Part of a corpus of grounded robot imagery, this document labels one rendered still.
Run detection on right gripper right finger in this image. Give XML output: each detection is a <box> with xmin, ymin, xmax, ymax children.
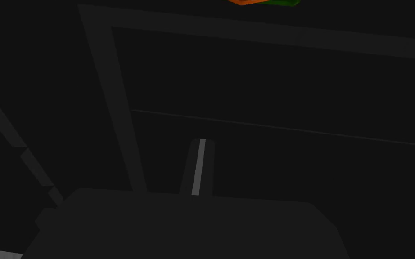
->
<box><xmin>195</xmin><ymin>138</ymin><xmax>216</xmax><ymax>198</ymax></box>

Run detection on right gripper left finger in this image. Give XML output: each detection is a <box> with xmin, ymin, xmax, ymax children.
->
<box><xmin>179</xmin><ymin>138</ymin><xmax>203</xmax><ymax>197</ymax></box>

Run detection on orange and green object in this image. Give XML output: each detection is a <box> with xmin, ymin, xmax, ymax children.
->
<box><xmin>228</xmin><ymin>0</ymin><xmax>301</xmax><ymax>8</ymax></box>

